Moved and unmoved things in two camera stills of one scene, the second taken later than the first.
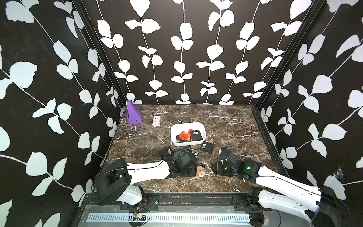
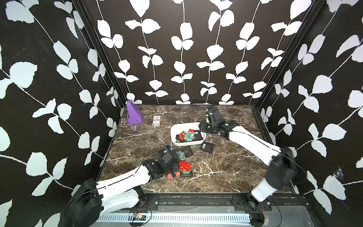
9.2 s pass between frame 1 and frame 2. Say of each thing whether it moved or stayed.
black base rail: stayed
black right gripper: moved
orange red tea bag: moved
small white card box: stayed
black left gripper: moved
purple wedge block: stayed
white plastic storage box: stayed
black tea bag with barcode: stayed
